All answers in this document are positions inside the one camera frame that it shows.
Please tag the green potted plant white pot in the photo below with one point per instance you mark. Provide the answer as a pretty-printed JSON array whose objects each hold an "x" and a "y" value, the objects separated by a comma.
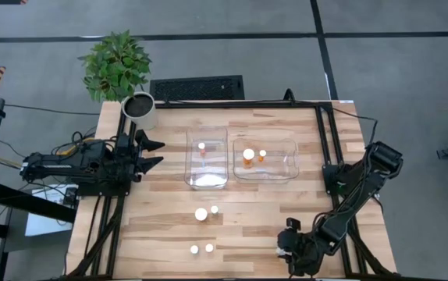
[{"x": 114, "y": 66}]

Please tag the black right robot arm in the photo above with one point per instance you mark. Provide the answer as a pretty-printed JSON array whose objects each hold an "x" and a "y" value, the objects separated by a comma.
[{"x": 341, "y": 222}]

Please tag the black aluminium table frame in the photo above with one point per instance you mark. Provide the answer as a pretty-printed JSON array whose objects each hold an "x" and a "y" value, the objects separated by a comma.
[{"x": 228, "y": 105}]

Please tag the small black device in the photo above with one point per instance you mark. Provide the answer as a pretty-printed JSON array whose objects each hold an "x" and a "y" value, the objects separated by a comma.
[{"x": 70, "y": 197}]

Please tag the black desk stand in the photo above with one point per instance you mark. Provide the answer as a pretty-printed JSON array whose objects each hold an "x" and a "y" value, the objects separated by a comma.
[{"x": 25, "y": 201}]

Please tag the white paper sheet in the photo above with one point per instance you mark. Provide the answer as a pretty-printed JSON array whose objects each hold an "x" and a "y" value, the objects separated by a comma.
[{"x": 40, "y": 226}]

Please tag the clear plastic bin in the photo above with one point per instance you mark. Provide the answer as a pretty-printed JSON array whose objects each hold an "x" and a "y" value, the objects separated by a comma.
[
  {"x": 206, "y": 179},
  {"x": 278, "y": 171}
]

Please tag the large orange pill bottle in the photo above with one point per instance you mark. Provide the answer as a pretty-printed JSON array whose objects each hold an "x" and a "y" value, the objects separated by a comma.
[
  {"x": 248, "y": 154},
  {"x": 201, "y": 214}
]

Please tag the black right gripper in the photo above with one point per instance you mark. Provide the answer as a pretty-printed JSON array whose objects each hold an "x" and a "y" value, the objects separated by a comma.
[{"x": 306, "y": 250}]

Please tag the pink pill bottle white cap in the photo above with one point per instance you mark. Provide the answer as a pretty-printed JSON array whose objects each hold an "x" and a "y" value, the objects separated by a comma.
[{"x": 201, "y": 146}]

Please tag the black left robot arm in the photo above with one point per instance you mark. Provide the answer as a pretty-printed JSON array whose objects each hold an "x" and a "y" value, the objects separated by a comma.
[{"x": 52, "y": 166}]

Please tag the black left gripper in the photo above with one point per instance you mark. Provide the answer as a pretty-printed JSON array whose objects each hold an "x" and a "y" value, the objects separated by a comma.
[{"x": 124, "y": 162}]

